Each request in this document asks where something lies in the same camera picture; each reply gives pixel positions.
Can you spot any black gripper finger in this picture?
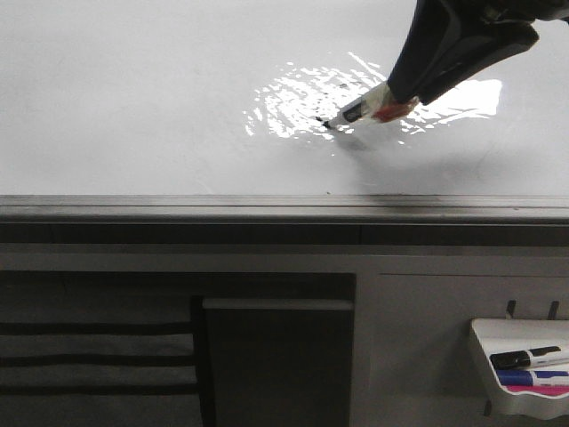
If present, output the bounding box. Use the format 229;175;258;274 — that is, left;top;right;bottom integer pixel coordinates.
388;1;471;102
415;23;539;105

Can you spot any white whiteboard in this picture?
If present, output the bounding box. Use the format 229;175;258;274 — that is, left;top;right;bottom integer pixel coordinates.
1;1;568;197

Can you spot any black left tray hook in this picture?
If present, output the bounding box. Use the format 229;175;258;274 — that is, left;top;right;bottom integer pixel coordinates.
506;300;517;319

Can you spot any black tray hook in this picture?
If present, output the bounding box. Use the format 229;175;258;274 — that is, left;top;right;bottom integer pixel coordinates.
506;300;517;319
548;301;559;320

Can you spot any black right tray hook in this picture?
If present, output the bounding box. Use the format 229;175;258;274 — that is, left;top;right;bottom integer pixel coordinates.
548;301;559;320

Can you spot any black capped marker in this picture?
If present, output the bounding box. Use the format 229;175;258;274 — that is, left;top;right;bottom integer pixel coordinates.
489;346;568;370

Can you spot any white plastic marker tray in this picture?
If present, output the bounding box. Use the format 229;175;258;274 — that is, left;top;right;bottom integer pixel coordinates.
469;318;568;420

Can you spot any blue capped marker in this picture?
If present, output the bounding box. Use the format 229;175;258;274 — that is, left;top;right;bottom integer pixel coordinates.
496;370;569;387

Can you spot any pink marker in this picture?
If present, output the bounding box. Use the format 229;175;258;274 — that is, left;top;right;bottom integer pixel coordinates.
505;385;569;397

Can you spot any dark panel with white top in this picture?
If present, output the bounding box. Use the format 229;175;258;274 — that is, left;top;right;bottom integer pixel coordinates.
204;298;354;426

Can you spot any grey striped fabric organizer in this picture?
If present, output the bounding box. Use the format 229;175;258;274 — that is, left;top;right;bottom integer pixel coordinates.
1;273;212;426

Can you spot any aluminium whiteboard tray rail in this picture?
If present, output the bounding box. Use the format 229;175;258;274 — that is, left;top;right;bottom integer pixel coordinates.
1;195;568;225

